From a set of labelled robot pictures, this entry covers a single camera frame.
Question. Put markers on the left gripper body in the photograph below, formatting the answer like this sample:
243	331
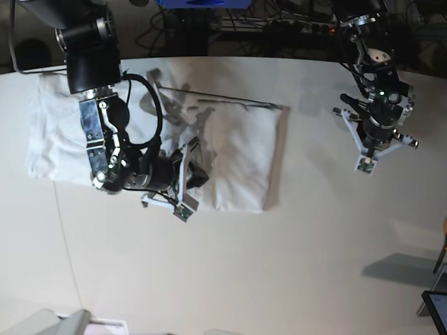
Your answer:
373	140

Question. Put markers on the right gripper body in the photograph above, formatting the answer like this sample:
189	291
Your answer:
172	177

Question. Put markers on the white T-shirt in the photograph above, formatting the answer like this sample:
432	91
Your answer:
238	140

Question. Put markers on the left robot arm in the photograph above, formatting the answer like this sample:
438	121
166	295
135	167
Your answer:
363	38

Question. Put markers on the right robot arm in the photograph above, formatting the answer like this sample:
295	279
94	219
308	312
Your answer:
86	34

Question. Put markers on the black power strip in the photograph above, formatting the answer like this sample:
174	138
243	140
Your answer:
264	26

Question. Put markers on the blue box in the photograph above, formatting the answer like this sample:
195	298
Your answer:
182	4

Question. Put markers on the computer monitor screen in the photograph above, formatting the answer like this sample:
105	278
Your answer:
436	305

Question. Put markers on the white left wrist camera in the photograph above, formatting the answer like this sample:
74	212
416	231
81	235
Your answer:
366	164

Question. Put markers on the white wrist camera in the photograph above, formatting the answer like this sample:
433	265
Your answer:
182	212
366	164

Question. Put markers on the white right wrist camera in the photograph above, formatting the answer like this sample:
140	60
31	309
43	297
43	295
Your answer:
182	212

